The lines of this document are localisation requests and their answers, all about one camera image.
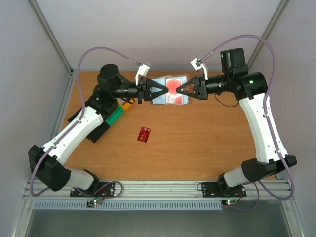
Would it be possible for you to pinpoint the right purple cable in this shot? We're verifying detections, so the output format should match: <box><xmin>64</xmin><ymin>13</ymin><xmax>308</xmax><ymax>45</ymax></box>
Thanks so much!
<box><xmin>202</xmin><ymin>34</ymin><xmax>295</xmax><ymax>211</ymax></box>

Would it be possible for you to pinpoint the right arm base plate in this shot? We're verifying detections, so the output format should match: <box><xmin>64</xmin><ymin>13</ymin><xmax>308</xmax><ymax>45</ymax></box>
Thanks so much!
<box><xmin>197</xmin><ymin>181</ymin><xmax>247</xmax><ymax>198</ymax></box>

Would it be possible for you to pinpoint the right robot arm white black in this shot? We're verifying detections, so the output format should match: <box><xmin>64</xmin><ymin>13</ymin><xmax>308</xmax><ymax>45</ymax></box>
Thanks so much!
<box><xmin>176</xmin><ymin>48</ymin><xmax>297</xmax><ymax>196</ymax></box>

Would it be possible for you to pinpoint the aluminium front rail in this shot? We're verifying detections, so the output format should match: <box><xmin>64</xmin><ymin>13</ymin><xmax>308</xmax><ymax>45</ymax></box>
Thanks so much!
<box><xmin>33</xmin><ymin>180</ymin><xmax>291</xmax><ymax>200</ymax></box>

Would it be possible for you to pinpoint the red VIP credit card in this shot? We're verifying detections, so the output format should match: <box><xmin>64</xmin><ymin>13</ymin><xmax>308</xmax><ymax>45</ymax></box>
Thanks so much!
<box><xmin>137</xmin><ymin>127</ymin><xmax>151</xmax><ymax>143</ymax></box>

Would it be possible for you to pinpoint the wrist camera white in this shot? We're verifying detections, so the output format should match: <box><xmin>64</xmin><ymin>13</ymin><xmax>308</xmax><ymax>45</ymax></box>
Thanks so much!
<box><xmin>190</xmin><ymin>58</ymin><xmax>208</xmax><ymax>80</ymax></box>
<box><xmin>135</xmin><ymin>63</ymin><xmax>150</xmax><ymax>85</ymax></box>

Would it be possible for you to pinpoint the black plastic bin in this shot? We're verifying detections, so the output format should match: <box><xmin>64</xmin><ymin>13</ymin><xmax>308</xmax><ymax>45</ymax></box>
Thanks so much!
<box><xmin>67</xmin><ymin>109</ymin><xmax>110</xmax><ymax>143</ymax></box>

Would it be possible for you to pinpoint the small circuit board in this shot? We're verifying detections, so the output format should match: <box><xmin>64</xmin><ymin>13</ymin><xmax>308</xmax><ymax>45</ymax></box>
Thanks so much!
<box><xmin>86</xmin><ymin>199</ymin><xmax>102</xmax><ymax>208</ymax></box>
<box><xmin>222</xmin><ymin>199</ymin><xmax>239</xmax><ymax>206</ymax></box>

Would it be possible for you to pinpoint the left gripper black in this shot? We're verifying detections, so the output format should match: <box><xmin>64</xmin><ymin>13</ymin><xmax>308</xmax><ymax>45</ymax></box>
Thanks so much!
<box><xmin>113</xmin><ymin>77</ymin><xmax>169</xmax><ymax>104</ymax></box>

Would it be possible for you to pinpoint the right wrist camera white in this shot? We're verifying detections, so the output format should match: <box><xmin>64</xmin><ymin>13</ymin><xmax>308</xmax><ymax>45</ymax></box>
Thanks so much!
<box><xmin>190</xmin><ymin>58</ymin><xmax>208</xmax><ymax>80</ymax></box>

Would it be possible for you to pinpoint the grey slotted cable duct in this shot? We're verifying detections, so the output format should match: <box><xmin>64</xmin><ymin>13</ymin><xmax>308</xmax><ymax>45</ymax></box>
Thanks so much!
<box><xmin>33</xmin><ymin>200</ymin><xmax>222</xmax><ymax>211</ymax></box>

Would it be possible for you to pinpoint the green plastic bin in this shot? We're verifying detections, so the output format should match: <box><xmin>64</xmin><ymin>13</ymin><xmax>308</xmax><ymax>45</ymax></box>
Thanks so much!
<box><xmin>106</xmin><ymin>103</ymin><xmax>125</xmax><ymax>126</ymax></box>

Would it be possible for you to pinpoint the right small circuit board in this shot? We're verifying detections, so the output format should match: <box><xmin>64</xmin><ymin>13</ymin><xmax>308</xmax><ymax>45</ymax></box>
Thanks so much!
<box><xmin>222</xmin><ymin>199</ymin><xmax>239</xmax><ymax>206</ymax></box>

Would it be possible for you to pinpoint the brown leather card holder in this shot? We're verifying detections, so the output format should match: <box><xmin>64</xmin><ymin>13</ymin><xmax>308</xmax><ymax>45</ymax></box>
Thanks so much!
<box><xmin>150</xmin><ymin>75</ymin><xmax>191</xmax><ymax>105</ymax></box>

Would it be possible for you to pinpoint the left small circuit board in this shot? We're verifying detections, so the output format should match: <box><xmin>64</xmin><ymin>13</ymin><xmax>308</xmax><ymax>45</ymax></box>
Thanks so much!
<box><xmin>86</xmin><ymin>199</ymin><xmax>102</xmax><ymax>208</ymax></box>

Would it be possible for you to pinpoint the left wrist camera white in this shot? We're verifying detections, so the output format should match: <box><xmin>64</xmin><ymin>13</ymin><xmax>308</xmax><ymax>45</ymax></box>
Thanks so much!
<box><xmin>135</xmin><ymin>63</ymin><xmax>150</xmax><ymax>85</ymax></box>

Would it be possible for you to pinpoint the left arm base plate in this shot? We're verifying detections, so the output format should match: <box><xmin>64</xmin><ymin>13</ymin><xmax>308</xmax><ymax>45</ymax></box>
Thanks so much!
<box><xmin>70</xmin><ymin>181</ymin><xmax>116</xmax><ymax>198</ymax></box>

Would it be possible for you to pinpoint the yellow plastic bin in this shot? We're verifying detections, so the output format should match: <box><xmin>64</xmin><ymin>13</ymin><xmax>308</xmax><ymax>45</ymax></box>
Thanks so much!
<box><xmin>117</xmin><ymin>98</ymin><xmax>135</xmax><ymax>111</ymax></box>

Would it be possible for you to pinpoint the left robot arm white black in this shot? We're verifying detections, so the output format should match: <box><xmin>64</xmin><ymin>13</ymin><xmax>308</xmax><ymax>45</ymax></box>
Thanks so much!
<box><xmin>28</xmin><ymin>64</ymin><xmax>168</xmax><ymax>197</ymax></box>

